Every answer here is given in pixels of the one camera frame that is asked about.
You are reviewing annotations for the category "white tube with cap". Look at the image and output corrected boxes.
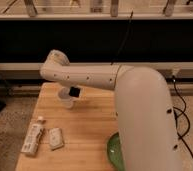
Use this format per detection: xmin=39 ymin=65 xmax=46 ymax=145
xmin=21 ymin=116 xmax=44 ymax=156

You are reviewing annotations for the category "black cable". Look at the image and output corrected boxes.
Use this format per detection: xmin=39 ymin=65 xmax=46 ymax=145
xmin=110 ymin=9 xmax=193 ymax=171

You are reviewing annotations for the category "small white packet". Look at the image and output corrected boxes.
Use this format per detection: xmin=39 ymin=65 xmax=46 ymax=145
xmin=49 ymin=128 xmax=64 ymax=150

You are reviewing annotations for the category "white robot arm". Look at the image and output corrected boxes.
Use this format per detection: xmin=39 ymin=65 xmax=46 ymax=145
xmin=40 ymin=50 xmax=183 ymax=171

